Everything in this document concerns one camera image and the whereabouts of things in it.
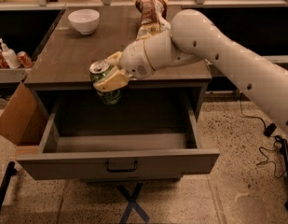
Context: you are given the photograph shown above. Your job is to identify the black stand leg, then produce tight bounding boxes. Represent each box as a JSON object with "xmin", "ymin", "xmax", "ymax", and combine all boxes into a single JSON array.
[
  {"xmin": 275, "ymin": 134, "xmax": 288, "ymax": 213},
  {"xmin": 0, "ymin": 161, "xmax": 17, "ymax": 211}
]

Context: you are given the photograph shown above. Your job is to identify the black stand leg left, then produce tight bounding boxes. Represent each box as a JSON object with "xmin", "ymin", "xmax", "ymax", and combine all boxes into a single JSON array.
[{"xmin": 0, "ymin": 161, "xmax": 17, "ymax": 211}]

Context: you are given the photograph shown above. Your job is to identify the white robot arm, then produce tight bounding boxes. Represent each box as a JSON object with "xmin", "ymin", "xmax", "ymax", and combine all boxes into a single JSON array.
[{"xmin": 94, "ymin": 9, "xmax": 288, "ymax": 134}]

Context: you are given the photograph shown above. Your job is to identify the green soda can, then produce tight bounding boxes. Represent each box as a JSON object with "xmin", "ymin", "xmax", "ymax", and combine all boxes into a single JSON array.
[{"xmin": 89, "ymin": 61, "xmax": 121, "ymax": 105}]

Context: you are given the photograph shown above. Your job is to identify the black drawer handle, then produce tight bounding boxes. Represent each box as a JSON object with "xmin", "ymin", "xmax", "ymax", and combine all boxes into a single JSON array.
[{"xmin": 105, "ymin": 161, "xmax": 138, "ymax": 173}]

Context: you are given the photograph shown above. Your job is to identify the blue tape cross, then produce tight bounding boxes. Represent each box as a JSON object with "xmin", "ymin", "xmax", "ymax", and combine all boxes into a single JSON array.
[{"xmin": 117, "ymin": 183, "xmax": 150, "ymax": 224}]

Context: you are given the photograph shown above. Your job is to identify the black stand leg right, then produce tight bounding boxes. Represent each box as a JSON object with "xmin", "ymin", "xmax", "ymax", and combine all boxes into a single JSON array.
[{"xmin": 275, "ymin": 134, "xmax": 288, "ymax": 213}]

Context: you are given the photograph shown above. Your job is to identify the open grey top drawer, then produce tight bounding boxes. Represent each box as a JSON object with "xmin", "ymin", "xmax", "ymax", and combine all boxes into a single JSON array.
[{"xmin": 18, "ymin": 101, "xmax": 219, "ymax": 182}]

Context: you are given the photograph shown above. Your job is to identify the black power adapter with cable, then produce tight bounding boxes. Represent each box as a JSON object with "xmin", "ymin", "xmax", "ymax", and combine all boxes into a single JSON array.
[{"xmin": 239, "ymin": 99, "xmax": 286, "ymax": 178}]

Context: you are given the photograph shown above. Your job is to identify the white pump bottle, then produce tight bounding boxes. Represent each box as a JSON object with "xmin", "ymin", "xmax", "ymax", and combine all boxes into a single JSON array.
[{"xmin": 0, "ymin": 38, "xmax": 21, "ymax": 69}]

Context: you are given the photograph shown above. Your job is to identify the white bowl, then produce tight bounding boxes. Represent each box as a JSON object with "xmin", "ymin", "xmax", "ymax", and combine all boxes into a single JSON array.
[{"xmin": 68, "ymin": 9, "xmax": 100, "ymax": 35}]

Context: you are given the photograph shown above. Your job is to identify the red soda can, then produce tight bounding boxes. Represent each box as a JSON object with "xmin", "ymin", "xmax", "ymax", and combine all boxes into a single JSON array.
[
  {"xmin": 17, "ymin": 51, "xmax": 34, "ymax": 68},
  {"xmin": 0, "ymin": 49, "xmax": 9, "ymax": 69}
]

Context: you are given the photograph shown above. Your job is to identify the brown chip bag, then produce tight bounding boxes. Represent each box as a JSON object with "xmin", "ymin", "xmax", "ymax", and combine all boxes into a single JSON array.
[{"xmin": 133, "ymin": 0, "xmax": 171, "ymax": 40}]

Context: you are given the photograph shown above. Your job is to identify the cardboard box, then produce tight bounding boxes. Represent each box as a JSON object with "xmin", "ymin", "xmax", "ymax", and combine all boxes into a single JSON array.
[{"xmin": 0, "ymin": 83, "xmax": 48, "ymax": 146}]

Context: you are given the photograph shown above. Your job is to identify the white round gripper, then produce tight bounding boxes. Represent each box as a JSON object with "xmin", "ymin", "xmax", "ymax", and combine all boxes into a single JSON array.
[{"xmin": 93, "ymin": 31, "xmax": 199, "ymax": 92}]

